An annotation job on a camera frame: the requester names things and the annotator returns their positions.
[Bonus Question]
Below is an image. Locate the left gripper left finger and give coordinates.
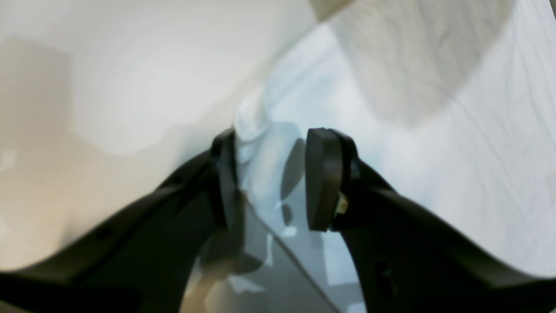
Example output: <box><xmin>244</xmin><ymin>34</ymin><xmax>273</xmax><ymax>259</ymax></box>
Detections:
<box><xmin>0</xmin><ymin>129</ymin><xmax>238</xmax><ymax>313</ymax></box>

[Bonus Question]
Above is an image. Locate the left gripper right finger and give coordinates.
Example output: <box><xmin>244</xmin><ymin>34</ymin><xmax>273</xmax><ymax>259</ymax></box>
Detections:
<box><xmin>304</xmin><ymin>127</ymin><xmax>556</xmax><ymax>313</ymax></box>

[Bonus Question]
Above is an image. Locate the white t-shirt with print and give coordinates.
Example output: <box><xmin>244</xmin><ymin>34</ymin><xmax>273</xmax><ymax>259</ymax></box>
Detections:
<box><xmin>182</xmin><ymin>0</ymin><xmax>555</xmax><ymax>313</ymax></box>

